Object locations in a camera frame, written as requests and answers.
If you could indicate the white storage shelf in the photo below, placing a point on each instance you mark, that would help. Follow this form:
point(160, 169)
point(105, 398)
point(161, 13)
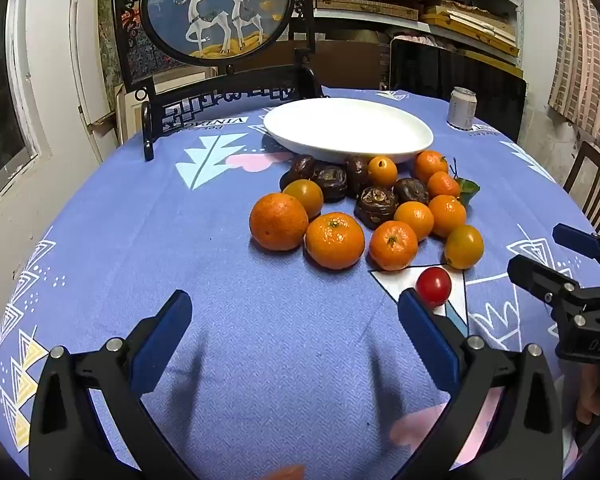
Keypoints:
point(517, 10)

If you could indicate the white oval plate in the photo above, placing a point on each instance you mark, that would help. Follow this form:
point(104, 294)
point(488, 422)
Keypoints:
point(350, 127)

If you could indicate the smooth small orange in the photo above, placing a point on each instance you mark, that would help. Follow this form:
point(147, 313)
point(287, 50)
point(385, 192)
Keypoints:
point(305, 197)
point(382, 171)
point(414, 220)
point(464, 246)
point(447, 215)

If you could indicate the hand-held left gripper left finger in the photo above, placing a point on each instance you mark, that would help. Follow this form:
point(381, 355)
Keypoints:
point(165, 340)

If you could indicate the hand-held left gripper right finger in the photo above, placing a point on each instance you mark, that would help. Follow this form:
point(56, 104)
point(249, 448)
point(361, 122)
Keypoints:
point(430, 340)

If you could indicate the large textured orange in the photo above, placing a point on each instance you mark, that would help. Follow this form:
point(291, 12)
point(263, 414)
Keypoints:
point(278, 221)

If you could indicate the red cherry tomato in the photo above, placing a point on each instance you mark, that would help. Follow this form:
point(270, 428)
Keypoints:
point(434, 286)

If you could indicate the brown cardboard box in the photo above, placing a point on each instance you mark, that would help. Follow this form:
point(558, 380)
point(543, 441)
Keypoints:
point(340, 60)

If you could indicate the white drink can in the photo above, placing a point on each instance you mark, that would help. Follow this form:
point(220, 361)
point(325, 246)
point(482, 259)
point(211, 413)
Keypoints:
point(462, 107)

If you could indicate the blue printed tablecloth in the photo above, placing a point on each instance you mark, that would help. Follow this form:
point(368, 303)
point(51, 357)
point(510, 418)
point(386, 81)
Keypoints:
point(260, 320)

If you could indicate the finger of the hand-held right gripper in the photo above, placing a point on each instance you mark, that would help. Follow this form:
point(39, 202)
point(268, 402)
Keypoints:
point(530, 275)
point(575, 237)

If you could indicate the round deer screen black stand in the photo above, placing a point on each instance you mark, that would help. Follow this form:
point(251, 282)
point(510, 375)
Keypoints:
point(215, 10)

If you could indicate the window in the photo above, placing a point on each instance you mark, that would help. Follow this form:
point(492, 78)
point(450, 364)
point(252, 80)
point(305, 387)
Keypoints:
point(0, 100)

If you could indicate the wooden chair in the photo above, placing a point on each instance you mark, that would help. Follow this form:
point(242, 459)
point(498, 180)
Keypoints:
point(592, 180)

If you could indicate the dark brown water chestnut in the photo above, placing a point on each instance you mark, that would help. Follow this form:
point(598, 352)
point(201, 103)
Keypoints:
point(300, 169)
point(411, 191)
point(375, 206)
point(356, 169)
point(330, 183)

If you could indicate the mandarin with green leaf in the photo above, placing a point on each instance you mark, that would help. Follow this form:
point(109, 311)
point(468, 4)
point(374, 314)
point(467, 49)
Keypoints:
point(443, 185)

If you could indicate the leaning picture frames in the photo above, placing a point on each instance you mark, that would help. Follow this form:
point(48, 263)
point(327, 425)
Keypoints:
point(107, 55)

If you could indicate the person's right hand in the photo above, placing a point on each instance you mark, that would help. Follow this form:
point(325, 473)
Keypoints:
point(590, 390)

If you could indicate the big orange mandarin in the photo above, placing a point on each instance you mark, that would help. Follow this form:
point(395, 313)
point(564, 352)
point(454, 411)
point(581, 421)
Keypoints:
point(335, 240)

